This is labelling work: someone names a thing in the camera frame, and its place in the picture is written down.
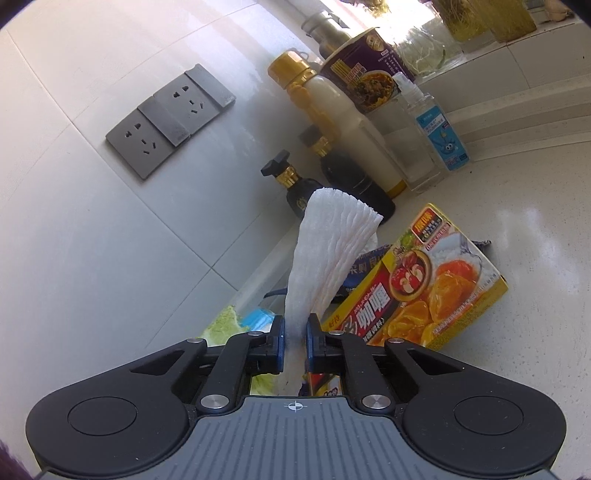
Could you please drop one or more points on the clear plastic bottle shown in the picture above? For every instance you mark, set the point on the clear plastic bottle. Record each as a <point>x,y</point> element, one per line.
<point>418,166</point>

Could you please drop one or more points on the small dark bottle black cap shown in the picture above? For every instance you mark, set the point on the small dark bottle black cap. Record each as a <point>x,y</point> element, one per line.
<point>295,199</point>

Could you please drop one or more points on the stainless steel bottle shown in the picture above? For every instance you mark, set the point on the stainless steel bottle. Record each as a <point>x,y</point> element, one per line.
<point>330,39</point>

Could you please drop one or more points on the yellow curry box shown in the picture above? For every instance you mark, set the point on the yellow curry box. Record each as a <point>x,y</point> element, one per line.
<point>438,300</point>

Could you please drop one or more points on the dark bottle with gold neck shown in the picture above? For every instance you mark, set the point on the dark bottle with gold neck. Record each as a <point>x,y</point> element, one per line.
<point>358,182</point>

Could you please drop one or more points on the white foam fruit net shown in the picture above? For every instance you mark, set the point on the white foam fruit net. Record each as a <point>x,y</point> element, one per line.
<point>323,230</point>

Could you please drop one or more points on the clear glass vase with plants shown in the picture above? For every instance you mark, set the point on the clear glass vase with plants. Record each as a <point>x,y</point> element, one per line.
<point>427,50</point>

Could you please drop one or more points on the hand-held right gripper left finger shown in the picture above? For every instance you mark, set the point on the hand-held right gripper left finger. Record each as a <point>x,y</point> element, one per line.
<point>279,345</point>

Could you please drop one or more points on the napa cabbage leaf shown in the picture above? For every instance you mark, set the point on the napa cabbage leaf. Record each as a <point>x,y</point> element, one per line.
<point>225,324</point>

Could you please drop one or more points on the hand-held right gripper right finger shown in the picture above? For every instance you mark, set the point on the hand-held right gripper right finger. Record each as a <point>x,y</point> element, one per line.
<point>311,345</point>

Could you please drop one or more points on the clear spray bottle blue label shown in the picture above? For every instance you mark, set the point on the clear spray bottle blue label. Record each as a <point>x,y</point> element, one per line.
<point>441,134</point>

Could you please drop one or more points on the purple instant noodle cup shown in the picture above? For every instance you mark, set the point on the purple instant noodle cup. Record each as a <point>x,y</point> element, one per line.
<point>364,74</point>

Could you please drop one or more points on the dark blue snack bag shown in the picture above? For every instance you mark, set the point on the dark blue snack bag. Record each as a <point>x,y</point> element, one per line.
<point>364,267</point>

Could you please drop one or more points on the yellowish glass jar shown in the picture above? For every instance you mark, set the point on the yellowish glass jar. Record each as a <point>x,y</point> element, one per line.
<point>510,18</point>
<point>461,18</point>

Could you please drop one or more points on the blue face mask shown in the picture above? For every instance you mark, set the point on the blue face mask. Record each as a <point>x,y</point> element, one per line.
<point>256,319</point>

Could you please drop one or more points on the white bottle with gold cap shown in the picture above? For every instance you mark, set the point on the white bottle with gold cap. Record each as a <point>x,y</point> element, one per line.
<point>364,138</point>

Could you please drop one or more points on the grey wall socket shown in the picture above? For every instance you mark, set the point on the grey wall socket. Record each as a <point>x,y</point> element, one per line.
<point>141,143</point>
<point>189,99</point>

